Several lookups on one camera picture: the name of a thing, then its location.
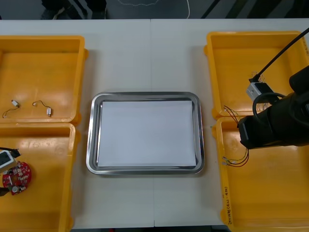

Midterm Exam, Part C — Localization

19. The small metal solenoid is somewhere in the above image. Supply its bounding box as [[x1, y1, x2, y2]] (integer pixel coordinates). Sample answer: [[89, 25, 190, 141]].
[[32, 100, 53, 118], [2, 99, 21, 119]]

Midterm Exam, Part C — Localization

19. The yellow-orange plastic bin with handwriting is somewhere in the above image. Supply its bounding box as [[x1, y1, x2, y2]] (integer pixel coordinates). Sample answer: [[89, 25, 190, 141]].
[[211, 117, 309, 232]]

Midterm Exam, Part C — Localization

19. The round red circuit board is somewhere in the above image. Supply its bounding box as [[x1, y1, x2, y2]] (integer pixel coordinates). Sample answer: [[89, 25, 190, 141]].
[[1, 161, 33, 196]]

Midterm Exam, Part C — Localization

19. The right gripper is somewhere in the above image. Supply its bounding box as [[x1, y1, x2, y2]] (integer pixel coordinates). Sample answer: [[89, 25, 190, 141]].
[[237, 103, 282, 150]]

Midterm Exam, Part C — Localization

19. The white sheet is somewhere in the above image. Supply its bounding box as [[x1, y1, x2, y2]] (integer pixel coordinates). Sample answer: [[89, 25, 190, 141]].
[[97, 100, 197, 168]]

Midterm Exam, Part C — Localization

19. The red black green-yellow wire harness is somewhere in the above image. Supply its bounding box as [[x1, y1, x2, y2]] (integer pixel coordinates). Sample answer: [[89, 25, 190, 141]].
[[222, 105, 250, 168]]

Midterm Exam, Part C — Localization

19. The white floor cable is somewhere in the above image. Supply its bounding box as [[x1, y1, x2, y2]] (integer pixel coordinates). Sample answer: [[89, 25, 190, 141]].
[[118, 0, 192, 19]]

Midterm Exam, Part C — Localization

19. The person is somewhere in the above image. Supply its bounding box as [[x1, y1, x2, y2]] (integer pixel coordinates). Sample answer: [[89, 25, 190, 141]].
[[43, 0, 107, 20]]

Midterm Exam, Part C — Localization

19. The steel tray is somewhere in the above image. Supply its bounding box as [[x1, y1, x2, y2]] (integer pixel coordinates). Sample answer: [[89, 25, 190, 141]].
[[85, 91, 206, 176]]

